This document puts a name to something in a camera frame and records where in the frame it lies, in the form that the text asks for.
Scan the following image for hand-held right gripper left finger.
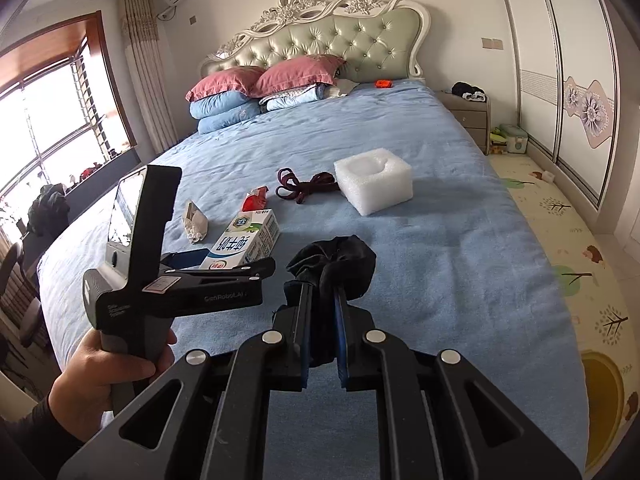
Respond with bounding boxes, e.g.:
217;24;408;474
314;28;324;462
57;290;315;480

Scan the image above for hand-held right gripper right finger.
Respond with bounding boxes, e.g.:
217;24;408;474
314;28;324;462
332;292;583;480

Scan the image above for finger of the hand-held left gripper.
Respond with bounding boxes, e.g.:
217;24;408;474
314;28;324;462
162;248;210;270
150;257;277;292

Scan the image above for white milk carton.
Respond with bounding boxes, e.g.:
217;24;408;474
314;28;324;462
199;208;281;270

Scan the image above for black cloth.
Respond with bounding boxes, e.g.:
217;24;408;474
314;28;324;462
284;234;377;368

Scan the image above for person's left forearm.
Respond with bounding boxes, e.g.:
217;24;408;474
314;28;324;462
0;395;86;480

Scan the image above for person's left hand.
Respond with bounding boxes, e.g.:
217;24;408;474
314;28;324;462
48;327;178;441

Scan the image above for beige sock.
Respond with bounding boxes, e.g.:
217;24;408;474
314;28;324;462
184;200;208;245

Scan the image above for red snack packet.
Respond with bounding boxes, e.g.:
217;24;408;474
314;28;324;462
242;186;269;212

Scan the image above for dark chair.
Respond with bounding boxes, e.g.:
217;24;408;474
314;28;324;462
0;240;51;361

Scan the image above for windowsill toys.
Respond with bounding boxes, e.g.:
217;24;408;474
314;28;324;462
65;147;126;186

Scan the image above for dark jacket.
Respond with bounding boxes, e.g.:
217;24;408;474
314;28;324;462
27;184;71;236

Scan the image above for bed with blue sheet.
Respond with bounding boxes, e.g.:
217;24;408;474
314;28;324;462
37;80;588;480

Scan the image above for folded blue quilt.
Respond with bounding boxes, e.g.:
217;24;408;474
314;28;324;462
197;102;263;135
189;89;261;120

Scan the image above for white foam block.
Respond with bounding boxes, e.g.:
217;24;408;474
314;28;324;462
333;148;414;217

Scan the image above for pink pillow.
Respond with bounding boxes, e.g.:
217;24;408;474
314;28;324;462
249;54;347;99
185;66;266;102

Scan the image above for folded patterned blanket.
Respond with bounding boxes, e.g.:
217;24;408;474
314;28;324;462
260;84;333;112

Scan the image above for beige striped curtain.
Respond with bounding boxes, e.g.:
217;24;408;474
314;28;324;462
120;0;178;156

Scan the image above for barred window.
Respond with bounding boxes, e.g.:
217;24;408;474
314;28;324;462
0;12;138;221

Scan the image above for white cloth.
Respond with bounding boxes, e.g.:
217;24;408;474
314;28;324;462
327;80;362;99

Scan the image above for cartoon floor mat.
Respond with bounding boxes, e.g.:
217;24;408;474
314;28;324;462
487;152;631;476

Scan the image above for tufted green ornate headboard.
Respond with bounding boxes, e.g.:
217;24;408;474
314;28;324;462
200;0;432;81

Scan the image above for grey nightstand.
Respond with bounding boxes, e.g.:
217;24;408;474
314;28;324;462
440;91;492;156

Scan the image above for pale green storage box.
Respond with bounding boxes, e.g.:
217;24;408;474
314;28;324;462
497;124;529;154

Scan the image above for dark clothes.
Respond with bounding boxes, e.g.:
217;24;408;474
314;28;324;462
451;81;487;101

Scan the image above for white sliding wardrobe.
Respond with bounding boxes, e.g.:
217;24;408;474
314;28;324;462
490;0;640;233

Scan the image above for maroon strap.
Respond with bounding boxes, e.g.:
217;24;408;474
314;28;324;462
276;167;342;207

